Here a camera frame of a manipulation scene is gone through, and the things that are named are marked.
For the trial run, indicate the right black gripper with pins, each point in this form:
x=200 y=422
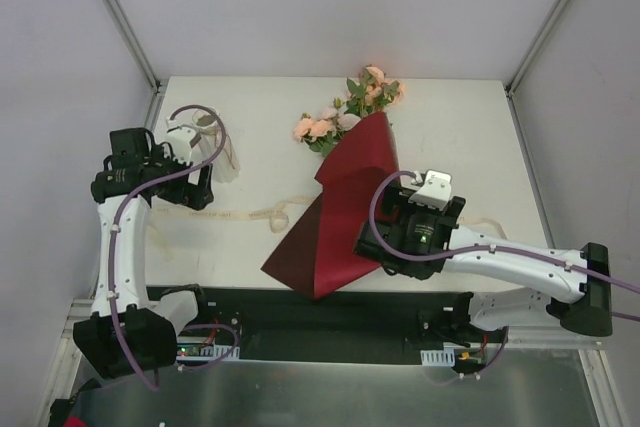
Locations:
x=390 y=202

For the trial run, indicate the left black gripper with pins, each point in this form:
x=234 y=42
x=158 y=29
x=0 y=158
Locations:
x=198 y=187

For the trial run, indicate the white ribbed ceramic vase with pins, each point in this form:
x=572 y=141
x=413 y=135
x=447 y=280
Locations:
x=226 y=166

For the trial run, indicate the cream printed ribbon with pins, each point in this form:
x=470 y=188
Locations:
x=276 y=216

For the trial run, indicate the red wrapping paper sheet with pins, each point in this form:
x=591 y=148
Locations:
x=316 y=257

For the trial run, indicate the pink rose stem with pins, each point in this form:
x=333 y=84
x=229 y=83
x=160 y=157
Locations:
x=321 y=135
x=371 y=92

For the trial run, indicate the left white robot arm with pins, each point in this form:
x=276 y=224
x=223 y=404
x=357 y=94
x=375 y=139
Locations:
x=126 y=333

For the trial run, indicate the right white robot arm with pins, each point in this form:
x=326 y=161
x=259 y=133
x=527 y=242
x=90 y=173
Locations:
x=564 y=287

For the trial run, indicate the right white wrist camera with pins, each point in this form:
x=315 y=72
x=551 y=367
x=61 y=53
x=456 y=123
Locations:
x=432 y=189

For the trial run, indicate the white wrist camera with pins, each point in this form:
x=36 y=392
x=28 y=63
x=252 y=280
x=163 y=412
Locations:
x=182 y=141
x=432 y=189

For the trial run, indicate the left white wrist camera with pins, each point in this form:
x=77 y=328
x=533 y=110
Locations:
x=182 y=141

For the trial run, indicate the left aluminium frame post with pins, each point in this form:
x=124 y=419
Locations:
x=132 y=43

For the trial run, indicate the aluminium frame post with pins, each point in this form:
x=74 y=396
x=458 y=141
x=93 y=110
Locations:
x=551 y=20
x=132 y=43

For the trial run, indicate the right aluminium frame post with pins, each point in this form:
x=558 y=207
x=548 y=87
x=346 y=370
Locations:
x=551 y=20

